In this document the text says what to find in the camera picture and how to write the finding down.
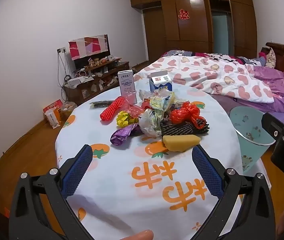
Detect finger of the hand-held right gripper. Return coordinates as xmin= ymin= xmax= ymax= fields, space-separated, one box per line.
xmin=261 ymin=112 xmax=284 ymax=143

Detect hanging cables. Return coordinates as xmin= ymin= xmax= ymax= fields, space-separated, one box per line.
xmin=57 ymin=52 xmax=69 ymax=88

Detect clear plastic bag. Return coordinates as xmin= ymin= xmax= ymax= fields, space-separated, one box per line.
xmin=138 ymin=89 xmax=175 ymax=105

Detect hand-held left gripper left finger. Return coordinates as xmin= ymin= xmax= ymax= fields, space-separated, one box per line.
xmin=8 ymin=144 xmax=95 ymax=240

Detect red foam net sleeve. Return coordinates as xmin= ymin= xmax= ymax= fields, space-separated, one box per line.
xmin=100 ymin=97 xmax=126 ymax=122

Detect wooden television cabinet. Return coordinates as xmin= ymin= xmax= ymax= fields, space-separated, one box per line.
xmin=63 ymin=57 xmax=130 ymax=106

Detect wooden bed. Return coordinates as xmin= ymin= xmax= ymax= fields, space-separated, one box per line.
xmin=132 ymin=42 xmax=284 ymax=137

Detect yellow sponge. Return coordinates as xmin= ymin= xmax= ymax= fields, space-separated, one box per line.
xmin=162 ymin=134 xmax=201 ymax=152

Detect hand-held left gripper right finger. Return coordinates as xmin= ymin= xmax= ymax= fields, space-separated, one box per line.
xmin=189 ymin=145 xmax=275 ymax=240

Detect floral pillow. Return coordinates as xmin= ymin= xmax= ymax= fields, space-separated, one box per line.
xmin=264 ymin=47 xmax=276 ymax=68

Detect purple plastic bag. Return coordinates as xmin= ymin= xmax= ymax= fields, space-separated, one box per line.
xmin=110 ymin=124 xmax=142 ymax=146

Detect red paper decoration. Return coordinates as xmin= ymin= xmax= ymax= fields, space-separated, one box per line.
xmin=178 ymin=9 xmax=190 ymax=21

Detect white printed plastic bag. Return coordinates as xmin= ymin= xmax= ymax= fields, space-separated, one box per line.
xmin=139 ymin=109 xmax=166 ymax=137

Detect dark snack packets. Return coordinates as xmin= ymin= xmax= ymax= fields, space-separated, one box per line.
xmin=90 ymin=101 xmax=115 ymax=109

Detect purple quilt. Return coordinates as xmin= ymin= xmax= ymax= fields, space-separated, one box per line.
xmin=239 ymin=64 xmax=284 ymax=115

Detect yellow wrapper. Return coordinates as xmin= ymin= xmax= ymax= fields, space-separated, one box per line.
xmin=116 ymin=111 xmax=139 ymax=128

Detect person's left hand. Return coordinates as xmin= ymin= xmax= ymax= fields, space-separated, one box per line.
xmin=117 ymin=230 xmax=154 ymax=240

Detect white quilt with pink hearts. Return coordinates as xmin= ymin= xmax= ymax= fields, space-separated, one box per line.
xmin=134 ymin=55 xmax=275 ymax=104

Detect brown wooden wardrobe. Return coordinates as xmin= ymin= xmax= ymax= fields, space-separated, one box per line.
xmin=129 ymin=0 xmax=255 ymax=63

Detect pale blue trash bin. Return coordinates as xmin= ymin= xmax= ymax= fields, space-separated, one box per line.
xmin=229 ymin=106 xmax=275 ymax=174

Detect tall grey milk carton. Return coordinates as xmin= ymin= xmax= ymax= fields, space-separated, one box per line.
xmin=118 ymin=69 xmax=137 ymax=104

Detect dark woven net sleeve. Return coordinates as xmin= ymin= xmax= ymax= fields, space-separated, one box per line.
xmin=161 ymin=119 xmax=210 ymax=137

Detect black television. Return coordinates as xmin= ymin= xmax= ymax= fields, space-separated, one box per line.
xmin=72 ymin=34 xmax=109 ymax=69

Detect pink translucent plastic bag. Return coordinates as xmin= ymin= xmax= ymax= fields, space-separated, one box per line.
xmin=129 ymin=100 xmax=155 ymax=117

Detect patchwork cloth cover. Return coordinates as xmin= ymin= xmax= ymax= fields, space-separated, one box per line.
xmin=68 ymin=34 xmax=107 ymax=61

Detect blue and white milk carton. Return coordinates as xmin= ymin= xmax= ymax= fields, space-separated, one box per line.
xmin=149 ymin=71 xmax=174 ymax=93

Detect red plastic bag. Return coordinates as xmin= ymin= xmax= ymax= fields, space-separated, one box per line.
xmin=170 ymin=102 xmax=206 ymax=130

